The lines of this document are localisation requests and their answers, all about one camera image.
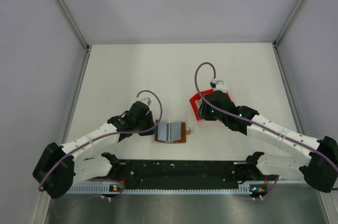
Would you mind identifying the red plastic bin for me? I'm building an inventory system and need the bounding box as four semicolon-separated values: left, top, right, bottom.
190;89;236;121

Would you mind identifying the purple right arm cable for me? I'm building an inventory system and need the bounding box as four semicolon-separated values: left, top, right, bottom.
194;62;338;201

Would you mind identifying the brown leather card holder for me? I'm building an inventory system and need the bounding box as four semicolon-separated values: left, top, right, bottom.
154;122;192;144

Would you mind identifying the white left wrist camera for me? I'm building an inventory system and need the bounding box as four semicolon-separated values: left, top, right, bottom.
140;98;152;107

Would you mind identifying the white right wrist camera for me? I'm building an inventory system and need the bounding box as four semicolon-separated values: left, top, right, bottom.
210;78;228;92

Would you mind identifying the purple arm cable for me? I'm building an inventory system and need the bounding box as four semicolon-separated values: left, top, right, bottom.
38;90;163;201
194;62;338;201

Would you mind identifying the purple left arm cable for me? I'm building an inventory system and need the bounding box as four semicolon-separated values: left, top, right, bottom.
38;90;163;201

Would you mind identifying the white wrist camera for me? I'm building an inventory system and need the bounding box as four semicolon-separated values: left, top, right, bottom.
210;78;228;92
140;98;152;107

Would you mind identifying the grey slotted cable duct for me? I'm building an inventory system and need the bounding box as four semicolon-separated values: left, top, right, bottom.
65;183;267;195

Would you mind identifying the steel sheet panel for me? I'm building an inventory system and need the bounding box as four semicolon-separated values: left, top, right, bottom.
45;183;329;223

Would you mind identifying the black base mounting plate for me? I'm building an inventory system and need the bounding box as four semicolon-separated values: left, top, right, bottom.
89;159;278;190

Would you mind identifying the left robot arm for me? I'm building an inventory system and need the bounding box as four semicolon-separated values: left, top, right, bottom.
33;99;154;199

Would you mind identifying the aluminium frame rail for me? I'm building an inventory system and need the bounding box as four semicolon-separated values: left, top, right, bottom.
55;0;90;51

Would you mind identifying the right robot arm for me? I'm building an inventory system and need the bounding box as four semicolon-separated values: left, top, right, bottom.
197;90;337;193

